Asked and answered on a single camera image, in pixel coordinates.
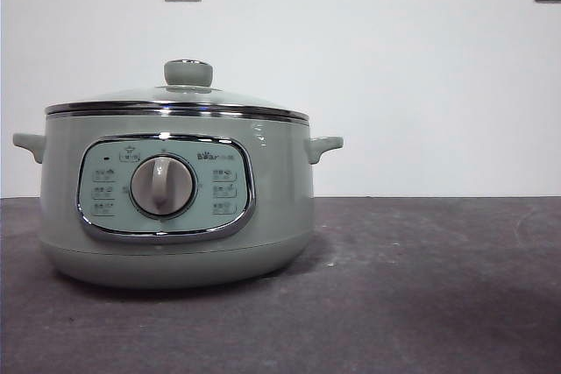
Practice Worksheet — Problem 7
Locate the pale green electric cooking pot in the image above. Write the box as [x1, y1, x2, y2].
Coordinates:
[11, 113, 344, 290]

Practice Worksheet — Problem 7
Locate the glass lid with green knob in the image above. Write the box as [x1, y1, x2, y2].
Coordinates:
[44, 58, 310, 123]

